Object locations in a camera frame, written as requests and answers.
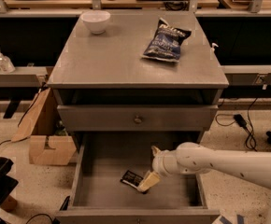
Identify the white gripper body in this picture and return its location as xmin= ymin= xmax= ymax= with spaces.
xmin=152 ymin=150 xmax=179 ymax=176

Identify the black rxbar chocolate bar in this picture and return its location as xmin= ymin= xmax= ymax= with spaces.
xmin=120 ymin=170 xmax=147 ymax=194

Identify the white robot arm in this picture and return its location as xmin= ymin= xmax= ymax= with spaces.
xmin=137 ymin=142 xmax=271 ymax=224

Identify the round metal drawer knob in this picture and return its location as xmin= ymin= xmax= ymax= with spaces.
xmin=134 ymin=116 xmax=143 ymax=124

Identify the open grey middle drawer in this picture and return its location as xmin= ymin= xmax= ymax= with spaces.
xmin=56 ymin=132 xmax=220 ymax=224

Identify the closed grey top drawer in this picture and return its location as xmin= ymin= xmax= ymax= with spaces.
xmin=57 ymin=105 xmax=218 ymax=132

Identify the grey wooden drawer cabinet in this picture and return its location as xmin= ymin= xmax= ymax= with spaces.
xmin=47 ymin=10 xmax=230 ymax=152

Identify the black power adapter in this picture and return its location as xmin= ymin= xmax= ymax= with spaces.
xmin=234 ymin=114 xmax=247 ymax=128

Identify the blue chip bag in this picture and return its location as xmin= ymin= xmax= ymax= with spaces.
xmin=142 ymin=18 xmax=192 ymax=63

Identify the brown cardboard box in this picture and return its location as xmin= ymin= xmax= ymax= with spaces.
xmin=11 ymin=89 xmax=76 ymax=166

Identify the small white pump bottle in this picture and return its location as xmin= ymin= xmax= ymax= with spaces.
xmin=210 ymin=43 xmax=219 ymax=60

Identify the white ceramic bowl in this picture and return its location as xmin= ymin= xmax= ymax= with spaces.
xmin=80 ymin=10 xmax=110 ymax=35

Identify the clear sanitizer bottle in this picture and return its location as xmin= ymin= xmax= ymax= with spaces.
xmin=0 ymin=51 xmax=15 ymax=73

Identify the black floor cable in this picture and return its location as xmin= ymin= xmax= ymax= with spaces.
xmin=214 ymin=97 xmax=260 ymax=152

